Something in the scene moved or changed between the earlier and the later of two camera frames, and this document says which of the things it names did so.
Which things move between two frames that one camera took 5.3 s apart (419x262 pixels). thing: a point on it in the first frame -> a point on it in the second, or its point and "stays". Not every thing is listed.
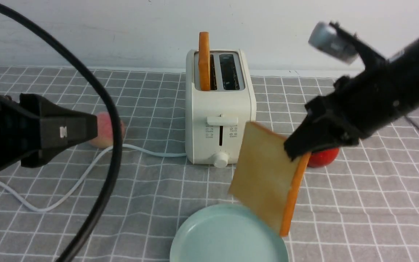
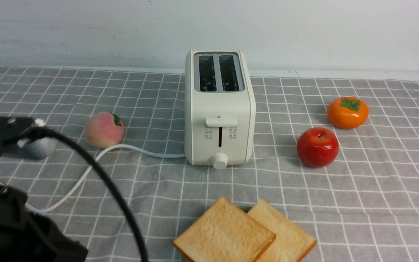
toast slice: (204, 61) -> (223, 232)
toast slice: (264, 179) -> (291, 243)
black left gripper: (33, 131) -> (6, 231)
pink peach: (105, 139) stays
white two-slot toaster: (216, 120) stays
